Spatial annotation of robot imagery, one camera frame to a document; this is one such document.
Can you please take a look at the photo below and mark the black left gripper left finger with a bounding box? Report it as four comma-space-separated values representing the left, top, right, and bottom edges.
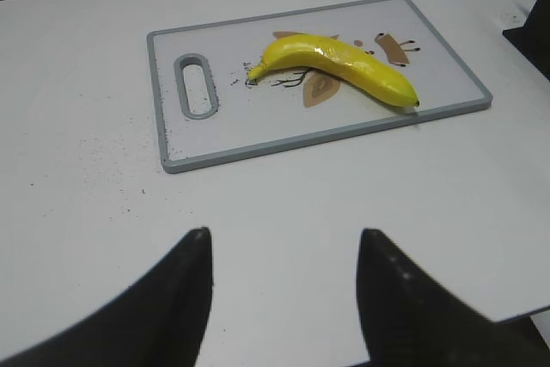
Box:
1, 227, 213, 366

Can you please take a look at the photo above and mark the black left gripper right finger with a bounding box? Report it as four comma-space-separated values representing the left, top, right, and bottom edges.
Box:
356, 229, 549, 366

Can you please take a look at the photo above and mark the grey rimmed cutting board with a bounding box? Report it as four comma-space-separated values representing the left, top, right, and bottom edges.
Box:
147, 0, 492, 174

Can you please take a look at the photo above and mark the black knife stand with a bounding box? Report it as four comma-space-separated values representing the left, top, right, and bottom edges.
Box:
502, 0, 550, 79

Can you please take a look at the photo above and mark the yellow plastic banana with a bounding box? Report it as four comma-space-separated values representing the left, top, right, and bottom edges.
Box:
248, 34, 420, 107

